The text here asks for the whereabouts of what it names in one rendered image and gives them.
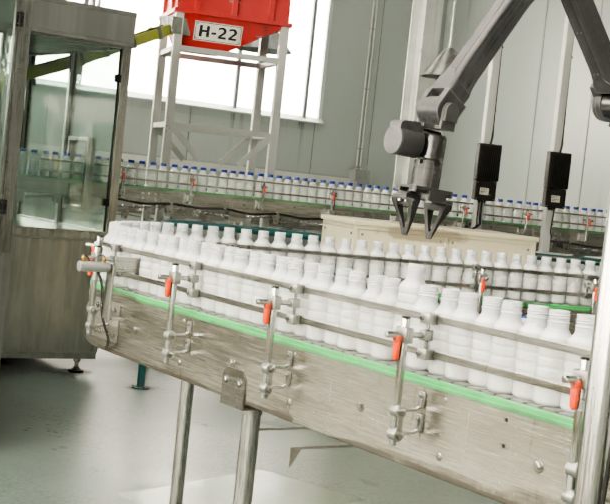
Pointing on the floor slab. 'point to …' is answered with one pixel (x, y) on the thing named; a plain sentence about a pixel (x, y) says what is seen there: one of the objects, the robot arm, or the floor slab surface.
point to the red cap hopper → (224, 11)
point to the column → (422, 25)
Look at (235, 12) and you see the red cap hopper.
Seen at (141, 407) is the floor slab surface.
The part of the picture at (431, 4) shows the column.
